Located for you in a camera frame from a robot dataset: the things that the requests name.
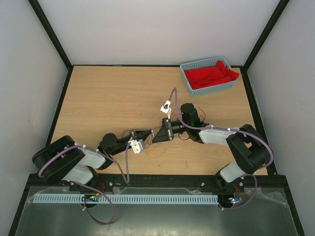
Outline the red cloth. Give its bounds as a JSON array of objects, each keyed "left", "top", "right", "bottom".
[{"left": 185, "top": 60, "right": 239, "bottom": 89}]

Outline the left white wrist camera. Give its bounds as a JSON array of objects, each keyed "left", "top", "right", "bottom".
[{"left": 128, "top": 139, "right": 146, "bottom": 154}]

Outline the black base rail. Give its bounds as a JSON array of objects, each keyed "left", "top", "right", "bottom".
[{"left": 26, "top": 174, "right": 289, "bottom": 194}]

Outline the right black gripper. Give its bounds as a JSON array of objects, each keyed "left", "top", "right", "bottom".
[{"left": 152, "top": 117, "right": 190, "bottom": 143}]

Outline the light blue plastic basket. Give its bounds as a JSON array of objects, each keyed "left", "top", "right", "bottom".
[{"left": 180, "top": 56, "right": 240, "bottom": 97}]

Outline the light blue slotted cable duct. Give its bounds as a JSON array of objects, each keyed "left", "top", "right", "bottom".
[{"left": 32, "top": 194, "right": 218, "bottom": 205}]

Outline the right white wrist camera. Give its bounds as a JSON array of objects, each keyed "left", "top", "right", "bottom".
[{"left": 160, "top": 100, "right": 171, "bottom": 119}]

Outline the black aluminium frame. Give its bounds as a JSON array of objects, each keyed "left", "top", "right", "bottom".
[{"left": 8, "top": 0, "right": 304, "bottom": 236}]

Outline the left green circuit board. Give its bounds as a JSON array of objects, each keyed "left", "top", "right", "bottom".
[{"left": 81, "top": 194, "right": 99, "bottom": 202}]

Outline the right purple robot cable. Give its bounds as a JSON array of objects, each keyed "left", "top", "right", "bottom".
[{"left": 171, "top": 88, "right": 274, "bottom": 211}]

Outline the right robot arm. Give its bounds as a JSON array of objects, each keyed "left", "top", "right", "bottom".
[{"left": 152, "top": 103, "right": 272, "bottom": 191}]

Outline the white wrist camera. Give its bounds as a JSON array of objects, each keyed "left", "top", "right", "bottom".
[
  {"left": 128, "top": 139, "right": 146, "bottom": 154},
  {"left": 160, "top": 100, "right": 171, "bottom": 119}
]

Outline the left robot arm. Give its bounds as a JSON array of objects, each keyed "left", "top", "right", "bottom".
[{"left": 31, "top": 130, "right": 154, "bottom": 191}]

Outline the right green circuit board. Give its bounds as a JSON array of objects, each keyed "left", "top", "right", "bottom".
[{"left": 228, "top": 196, "right": 243, "bottom": 205}]

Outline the green circuit board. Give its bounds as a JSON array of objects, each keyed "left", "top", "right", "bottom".
[
  {"left": 81, "top": 194, "right": 99, "bottom": 202},
  {"left": 228, "top": 196, "right": 243, "bottom": 205}
]

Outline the white wire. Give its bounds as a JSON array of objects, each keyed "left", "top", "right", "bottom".
[{"left": 145, "top": 117, "right": 220, "bottom": 150}]

